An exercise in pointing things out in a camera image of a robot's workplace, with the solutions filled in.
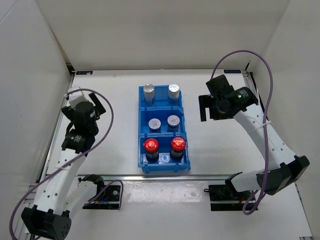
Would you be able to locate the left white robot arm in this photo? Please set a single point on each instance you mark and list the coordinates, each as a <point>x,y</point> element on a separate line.
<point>51,215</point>

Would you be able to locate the silver cap bottle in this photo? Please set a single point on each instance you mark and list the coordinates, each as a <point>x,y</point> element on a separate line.
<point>173,93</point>
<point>149,94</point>

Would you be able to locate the blue plastic bin middle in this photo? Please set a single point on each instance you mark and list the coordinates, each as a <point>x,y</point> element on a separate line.
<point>145,114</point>

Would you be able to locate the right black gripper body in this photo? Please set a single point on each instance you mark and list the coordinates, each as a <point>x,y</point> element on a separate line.
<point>218,113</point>

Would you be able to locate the spice jar red label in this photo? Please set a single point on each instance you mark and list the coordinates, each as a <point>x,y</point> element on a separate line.
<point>173,123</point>
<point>154,125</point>

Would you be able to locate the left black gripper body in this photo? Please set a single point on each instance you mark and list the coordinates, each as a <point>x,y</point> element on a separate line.
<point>68,111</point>

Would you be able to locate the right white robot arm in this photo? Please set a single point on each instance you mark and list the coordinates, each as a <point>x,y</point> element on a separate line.
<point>282,165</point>

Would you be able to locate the red cap jar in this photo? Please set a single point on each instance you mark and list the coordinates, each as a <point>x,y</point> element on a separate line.
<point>151,147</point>
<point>178,145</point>

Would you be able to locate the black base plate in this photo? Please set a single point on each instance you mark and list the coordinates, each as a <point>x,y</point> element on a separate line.
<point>223,200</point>
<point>109,200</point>

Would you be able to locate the blue plastic bin rear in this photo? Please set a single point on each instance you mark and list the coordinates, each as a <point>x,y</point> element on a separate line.
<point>161,99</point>

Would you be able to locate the blue plastic bin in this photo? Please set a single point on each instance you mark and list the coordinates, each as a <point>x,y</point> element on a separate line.
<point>164,162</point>
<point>145,114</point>
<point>161,99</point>

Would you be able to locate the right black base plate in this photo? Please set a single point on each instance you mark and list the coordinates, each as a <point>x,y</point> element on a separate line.
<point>223,200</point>

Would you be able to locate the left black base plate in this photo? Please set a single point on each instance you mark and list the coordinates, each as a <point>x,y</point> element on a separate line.
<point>109,200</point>

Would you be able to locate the blue plastic bin front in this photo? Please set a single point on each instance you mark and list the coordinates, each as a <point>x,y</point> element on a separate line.
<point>164,162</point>

